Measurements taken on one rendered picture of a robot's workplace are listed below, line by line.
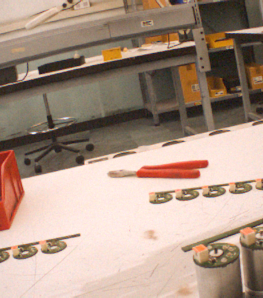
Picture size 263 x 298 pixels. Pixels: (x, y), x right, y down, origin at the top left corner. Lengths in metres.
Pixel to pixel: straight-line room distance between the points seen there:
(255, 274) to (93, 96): 4.43
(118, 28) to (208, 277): 2.30
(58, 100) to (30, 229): 4.16
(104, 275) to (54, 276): 0.04
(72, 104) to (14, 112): 0.57
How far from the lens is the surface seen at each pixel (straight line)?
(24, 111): 4.68
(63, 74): 2.53
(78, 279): 0.39
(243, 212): 0.45
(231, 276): 0.25
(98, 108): 4.68
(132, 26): 2.53
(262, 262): 0.26
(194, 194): 0.51
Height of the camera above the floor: 0.93
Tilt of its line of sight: 14 degrees down
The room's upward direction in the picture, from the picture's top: 11 degrees counter-clockwise
